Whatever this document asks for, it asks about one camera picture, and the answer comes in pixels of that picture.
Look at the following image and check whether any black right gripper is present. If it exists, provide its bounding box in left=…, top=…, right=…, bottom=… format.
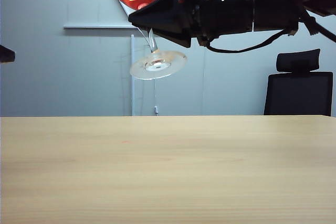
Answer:
left=128, top=0, right=255, bottom=49

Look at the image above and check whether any horizontal white wall trunking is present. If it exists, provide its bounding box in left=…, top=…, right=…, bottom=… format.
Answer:
left=62, top=24, right=139, bottom=30

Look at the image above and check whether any black office chair with headrest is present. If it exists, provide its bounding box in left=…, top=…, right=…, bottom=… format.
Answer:
left=264, top=48, right=334, bottom=117

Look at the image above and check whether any clear goblet with red liquid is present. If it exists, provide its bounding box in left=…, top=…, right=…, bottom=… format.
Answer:
left=106, top=0, right=187, bottom=80

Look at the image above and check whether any vertical white wall trunking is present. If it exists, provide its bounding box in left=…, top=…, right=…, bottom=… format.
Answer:
left=130, top=34, right=135, bottom=116

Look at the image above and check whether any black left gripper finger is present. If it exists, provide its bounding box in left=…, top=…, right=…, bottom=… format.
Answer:
left=0, top=45, right=16, bottom=64

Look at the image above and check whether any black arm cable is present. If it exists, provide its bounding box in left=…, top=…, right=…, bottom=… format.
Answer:
left=206, top=28, right=287, bottom=53
left=299, top=8, right=336, bottom=44

